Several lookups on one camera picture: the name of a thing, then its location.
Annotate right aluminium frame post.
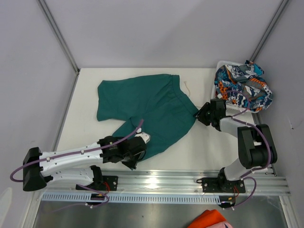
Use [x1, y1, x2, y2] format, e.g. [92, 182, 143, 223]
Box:
[249, 0, 291, 62]

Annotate left aluminium frame post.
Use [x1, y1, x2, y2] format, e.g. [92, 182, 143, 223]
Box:
[36, 0, 80, 75]

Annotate pink cloth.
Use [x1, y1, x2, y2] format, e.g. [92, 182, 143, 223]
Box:
[208, 221, 233, 228]

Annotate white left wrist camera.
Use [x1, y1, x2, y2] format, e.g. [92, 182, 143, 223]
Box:
[135, 128, 151, 144]

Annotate patterned blue orange shorts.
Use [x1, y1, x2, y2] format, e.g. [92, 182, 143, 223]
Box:
[213, 60, 274, 112]

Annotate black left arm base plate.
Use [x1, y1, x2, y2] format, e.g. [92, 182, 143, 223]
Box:
[82, 176, 118, 191]

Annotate aluminium frame post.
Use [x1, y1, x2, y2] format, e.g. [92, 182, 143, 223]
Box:
[249, 0, 291, 62]
[36, 0, 80, 75]

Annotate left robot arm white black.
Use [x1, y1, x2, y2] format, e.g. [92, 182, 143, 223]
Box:
[23, 133, 151, 192]

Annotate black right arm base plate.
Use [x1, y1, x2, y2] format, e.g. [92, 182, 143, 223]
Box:
[196, 177, 246, 193]

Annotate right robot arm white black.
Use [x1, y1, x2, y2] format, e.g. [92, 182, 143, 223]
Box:
[195, 98, 277, 193]

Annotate teal green shorts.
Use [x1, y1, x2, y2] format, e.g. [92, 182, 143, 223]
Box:
[96, 74, 198, 160]

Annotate aluminium mounting rail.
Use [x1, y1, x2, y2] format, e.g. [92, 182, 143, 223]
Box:
[37, 169, 291, 196]

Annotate white plastic mesh basket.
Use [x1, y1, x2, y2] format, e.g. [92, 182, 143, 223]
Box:
[210, 60, 261, 115]

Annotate orange cloth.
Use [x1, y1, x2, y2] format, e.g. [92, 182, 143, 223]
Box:
[188, 209, 226, 228]

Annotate white slotted cable duct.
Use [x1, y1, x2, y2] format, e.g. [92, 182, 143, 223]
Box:
[41, 192, 221, 205]

